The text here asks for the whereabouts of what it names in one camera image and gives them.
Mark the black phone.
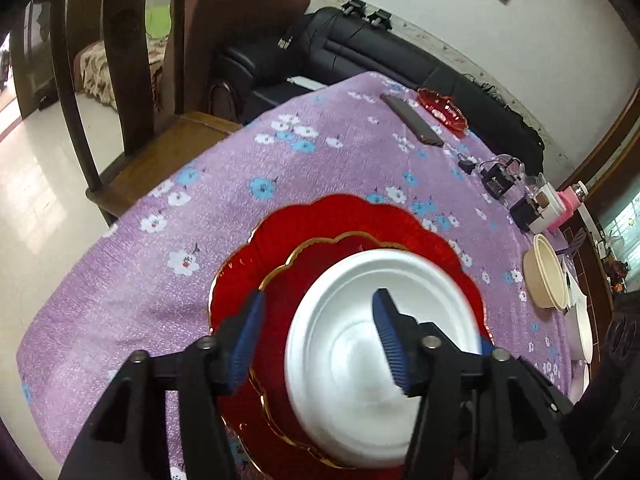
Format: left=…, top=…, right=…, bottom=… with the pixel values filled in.
left=380, top=94, right=444, bottom=148

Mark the white foam bowl far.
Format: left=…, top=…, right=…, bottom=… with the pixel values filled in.
left=564, top=301, right=593, bottom=364

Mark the black leather sofa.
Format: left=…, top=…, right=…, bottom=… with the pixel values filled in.
left=209, top=8, right=544, bottom=176

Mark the purple floral tablecloth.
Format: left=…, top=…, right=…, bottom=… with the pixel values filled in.
left=16, top=73, right=572, bottom=460

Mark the dark wooden chair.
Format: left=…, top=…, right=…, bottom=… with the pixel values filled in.
left=35, top=0, right=241, bottom=224

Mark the white foam plate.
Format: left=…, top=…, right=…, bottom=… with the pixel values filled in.
left=284, top=249, right=480, bottom=468

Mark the beige bowl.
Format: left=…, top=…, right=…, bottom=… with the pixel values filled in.
left=523, top=234, right=568, bottom=311

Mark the white cylindrical container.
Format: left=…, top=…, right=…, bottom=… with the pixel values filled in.
left=528, top=183, right=565, bottom=234

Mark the small red glass dish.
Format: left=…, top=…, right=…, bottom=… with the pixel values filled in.
left=416, top=88, right=469, bottom=139

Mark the large red scalloped plate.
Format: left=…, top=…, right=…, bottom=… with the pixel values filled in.
left=209, top=194, right=491, bottom=479

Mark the pink thermos bottle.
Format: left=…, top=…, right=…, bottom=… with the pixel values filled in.
left=548, top=181, right=588, bottom=231

